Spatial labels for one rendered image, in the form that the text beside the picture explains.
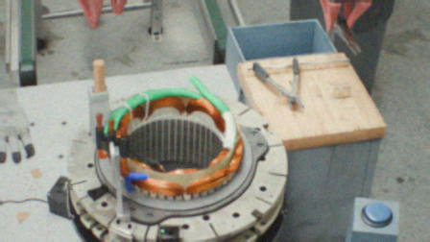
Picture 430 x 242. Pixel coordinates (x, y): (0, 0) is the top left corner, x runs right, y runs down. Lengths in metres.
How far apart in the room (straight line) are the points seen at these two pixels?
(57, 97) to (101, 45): 1.51
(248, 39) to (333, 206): 0.34
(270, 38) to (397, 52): 1.90
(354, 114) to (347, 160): 0.08
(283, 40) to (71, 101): 0.50
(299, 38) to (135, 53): 1.75
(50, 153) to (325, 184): 0.59
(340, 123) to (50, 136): 0.66
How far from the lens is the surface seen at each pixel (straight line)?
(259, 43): 1.63
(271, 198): 1.23
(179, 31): 3.47
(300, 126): 1.40
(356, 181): 1.50
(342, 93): 1.46
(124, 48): 3.38
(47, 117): 1.86
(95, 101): 1.26
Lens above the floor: 1.96
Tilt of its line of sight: 41 degrees down
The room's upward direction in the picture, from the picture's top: 5 degrees clockwise
